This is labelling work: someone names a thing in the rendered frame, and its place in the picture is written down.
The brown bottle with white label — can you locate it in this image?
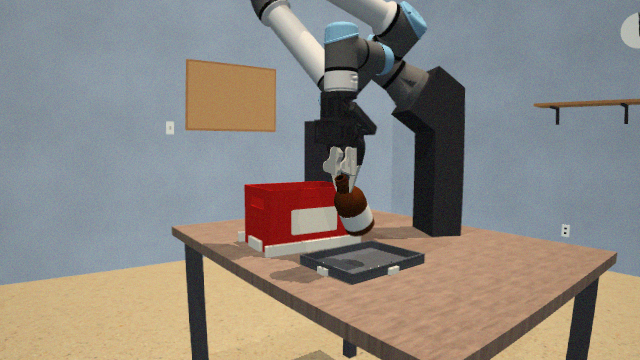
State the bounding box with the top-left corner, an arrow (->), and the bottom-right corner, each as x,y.
334,174 -> 374,236

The red plastic crate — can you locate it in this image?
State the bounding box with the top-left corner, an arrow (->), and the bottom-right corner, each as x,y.
244,181 -> 348,252

